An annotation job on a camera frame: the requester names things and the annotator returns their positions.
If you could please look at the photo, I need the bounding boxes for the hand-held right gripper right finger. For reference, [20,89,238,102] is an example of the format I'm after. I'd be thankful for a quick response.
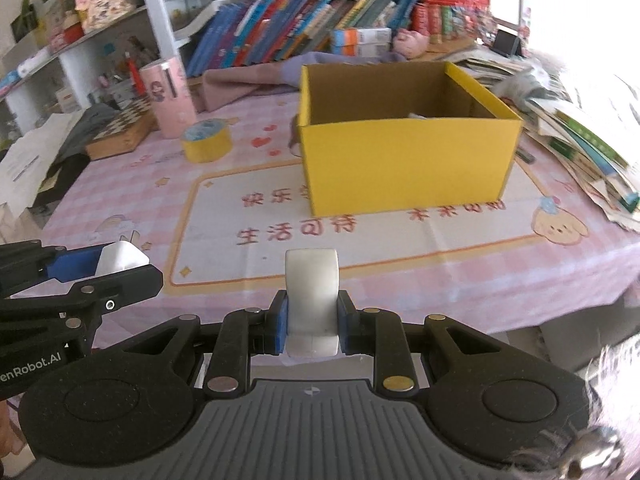
[337,289,507,397]

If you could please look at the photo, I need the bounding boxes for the lavender cloth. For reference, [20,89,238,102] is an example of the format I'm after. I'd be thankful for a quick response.
[280,50,416,86]

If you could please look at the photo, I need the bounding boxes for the white paper sheet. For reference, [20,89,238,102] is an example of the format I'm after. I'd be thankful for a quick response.
[0,110,83,212]

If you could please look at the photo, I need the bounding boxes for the wooden chessboard box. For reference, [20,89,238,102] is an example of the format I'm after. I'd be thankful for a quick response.
[85,95,157,162]

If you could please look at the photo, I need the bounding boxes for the brown paper envelope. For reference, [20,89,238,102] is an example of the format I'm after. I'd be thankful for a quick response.
[425,37,476,57]

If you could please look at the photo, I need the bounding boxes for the dusty pink cloth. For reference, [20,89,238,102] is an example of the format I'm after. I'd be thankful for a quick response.
[201,62,302,113]

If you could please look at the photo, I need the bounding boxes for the row of colourful books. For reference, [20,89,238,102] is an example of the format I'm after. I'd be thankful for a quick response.
[186,0,421,78]

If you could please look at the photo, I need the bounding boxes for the yellow tape roll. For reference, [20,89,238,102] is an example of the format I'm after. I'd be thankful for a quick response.
[180,119,233,164]

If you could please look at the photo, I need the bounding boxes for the pink pig plush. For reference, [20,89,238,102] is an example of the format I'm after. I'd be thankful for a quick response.
[391,29,432,59]

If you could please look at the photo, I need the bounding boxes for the grey plastic bag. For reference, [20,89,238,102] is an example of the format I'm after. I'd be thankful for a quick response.
[495,62,557,107]

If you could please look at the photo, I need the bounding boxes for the large white charger adapter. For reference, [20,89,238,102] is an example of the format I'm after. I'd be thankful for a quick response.
[284,249,341,358]

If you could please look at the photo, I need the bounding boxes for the dark grey cloth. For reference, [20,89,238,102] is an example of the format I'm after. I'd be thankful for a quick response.
[50,102,122,197]

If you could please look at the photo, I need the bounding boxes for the pile of books and papers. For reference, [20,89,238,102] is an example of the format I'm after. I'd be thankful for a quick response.
[460,45,640,233]

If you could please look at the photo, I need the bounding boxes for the red and green book set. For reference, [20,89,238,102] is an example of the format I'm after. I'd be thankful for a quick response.
[411,2,481,42]

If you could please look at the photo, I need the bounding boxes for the orange and white carton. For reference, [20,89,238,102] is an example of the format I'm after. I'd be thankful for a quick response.
[331,27,393,47]
[344,42,393,59]

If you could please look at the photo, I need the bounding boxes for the green cover workbook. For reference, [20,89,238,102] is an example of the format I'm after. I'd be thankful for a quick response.
[552,110,631,181]

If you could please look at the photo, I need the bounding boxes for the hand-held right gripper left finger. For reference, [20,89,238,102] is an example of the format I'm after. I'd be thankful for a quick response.
[120,289,291,397]

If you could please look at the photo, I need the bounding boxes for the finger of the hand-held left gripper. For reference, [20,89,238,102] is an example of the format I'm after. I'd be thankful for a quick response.
[0,263,165,335]
[0,240,104,287]

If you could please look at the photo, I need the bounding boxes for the yellow cardboard box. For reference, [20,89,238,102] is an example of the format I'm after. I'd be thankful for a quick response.
[298,61,524,217]

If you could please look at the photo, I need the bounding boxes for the colourful acrylic figure stand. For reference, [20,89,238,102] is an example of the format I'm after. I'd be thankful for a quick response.
[467,10,499,46]

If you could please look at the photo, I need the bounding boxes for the white desk bookshelf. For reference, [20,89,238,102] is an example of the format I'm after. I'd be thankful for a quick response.
[0,0,526,127]

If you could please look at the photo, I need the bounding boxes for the small black phone stand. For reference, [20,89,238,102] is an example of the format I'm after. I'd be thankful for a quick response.
[492,30,524,59]

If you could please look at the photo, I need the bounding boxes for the desk pen holder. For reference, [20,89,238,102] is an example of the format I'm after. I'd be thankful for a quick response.
[95,35,161,111]

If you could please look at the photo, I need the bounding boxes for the pink tumbler bottle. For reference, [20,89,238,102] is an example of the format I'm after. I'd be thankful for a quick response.
[139,56,198,139]

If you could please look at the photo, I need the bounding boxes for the pink checked printed tablecloth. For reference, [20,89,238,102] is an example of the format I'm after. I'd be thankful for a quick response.
[40,55,640,352]

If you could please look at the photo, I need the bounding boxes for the potted green plant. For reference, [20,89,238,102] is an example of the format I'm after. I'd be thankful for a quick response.
[10,0,67,44]

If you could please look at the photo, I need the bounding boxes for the small white charger plug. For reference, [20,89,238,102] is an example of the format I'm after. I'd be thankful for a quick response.
[95,241,151,277]

